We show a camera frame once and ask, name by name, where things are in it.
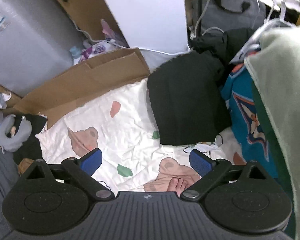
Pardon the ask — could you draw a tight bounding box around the teal printed jersey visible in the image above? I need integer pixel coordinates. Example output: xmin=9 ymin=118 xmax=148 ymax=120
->
xmin=221 ymin=63 xmax=278 ymax=178

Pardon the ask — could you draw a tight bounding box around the pink refill pouch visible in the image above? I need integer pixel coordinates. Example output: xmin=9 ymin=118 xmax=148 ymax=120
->
xmin=101 ymin=19 xmax=128 ymax=47

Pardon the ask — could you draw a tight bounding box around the silver wrapped appliance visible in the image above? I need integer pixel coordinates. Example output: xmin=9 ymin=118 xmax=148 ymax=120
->
xmin=0 ymin=0 xmax=83 ymax=97

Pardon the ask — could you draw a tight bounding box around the black garment with patterned lining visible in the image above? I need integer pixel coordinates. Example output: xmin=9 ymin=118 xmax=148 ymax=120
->
xmin=147 ymin=52 xmax=232 ymax=146

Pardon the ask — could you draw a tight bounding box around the person's hand under gripper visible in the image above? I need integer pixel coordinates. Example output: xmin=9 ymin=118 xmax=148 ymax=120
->
xmin=167 ymin=177 xmax=192 ymax=197

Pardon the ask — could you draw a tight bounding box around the flattened cardboard box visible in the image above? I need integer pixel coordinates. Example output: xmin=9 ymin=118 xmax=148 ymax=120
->
xmin=3 ymin=49 xmax=150 ymax=127

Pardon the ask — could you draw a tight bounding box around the blue cap detergent bottle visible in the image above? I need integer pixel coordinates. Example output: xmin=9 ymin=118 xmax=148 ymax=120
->
xmin=70 ymin=46 xmax=82 ymax=65

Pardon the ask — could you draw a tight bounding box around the white cable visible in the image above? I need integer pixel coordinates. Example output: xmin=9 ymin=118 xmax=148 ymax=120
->
xmin=71 ymin=0 xmax=286 ymax=57

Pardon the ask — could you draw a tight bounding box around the white bear print bedsheet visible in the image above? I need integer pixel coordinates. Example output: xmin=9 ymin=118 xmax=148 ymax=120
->
xmin=37 ymin=80 xmax=245 ymax=193

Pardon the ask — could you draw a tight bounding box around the mustard brown garment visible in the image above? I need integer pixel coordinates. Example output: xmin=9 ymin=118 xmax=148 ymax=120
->
xmin=18 ymin=158 xmax=34 ymax=176

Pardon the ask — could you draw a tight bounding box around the grey fabric bag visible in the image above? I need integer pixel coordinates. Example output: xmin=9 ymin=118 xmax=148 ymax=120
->
xmin=192 ymin=0 xmax=266 ymax=36

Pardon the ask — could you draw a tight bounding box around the grey plush toy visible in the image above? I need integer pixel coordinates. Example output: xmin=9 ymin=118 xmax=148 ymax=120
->
xmin=0 ymin=114 xmax=32 ymax=153

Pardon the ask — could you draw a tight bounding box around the purple white refill pouch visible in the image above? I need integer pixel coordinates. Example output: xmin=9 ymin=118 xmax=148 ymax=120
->
xmin=81 ymin=42 xmax=116 ymax=62

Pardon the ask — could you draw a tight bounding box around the upright cardboard panel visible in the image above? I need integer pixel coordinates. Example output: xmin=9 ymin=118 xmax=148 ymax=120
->
xmin=57 ymin=0 xmax=129 ymax=48

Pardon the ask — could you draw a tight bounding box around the dark green black clothes pile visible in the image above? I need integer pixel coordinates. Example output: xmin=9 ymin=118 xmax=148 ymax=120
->
xmin=191 ymin=28 xmax=256 ymax=64

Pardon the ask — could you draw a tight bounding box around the pale green garment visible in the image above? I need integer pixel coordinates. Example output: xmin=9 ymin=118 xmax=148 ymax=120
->
xmin=244 ymin=26 xmax=300 ymax=239

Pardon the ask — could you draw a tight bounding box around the black garment on bed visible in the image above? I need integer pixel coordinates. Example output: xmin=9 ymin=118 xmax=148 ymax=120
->
xmin=13 ymin=114 xmax=47 ymax=165

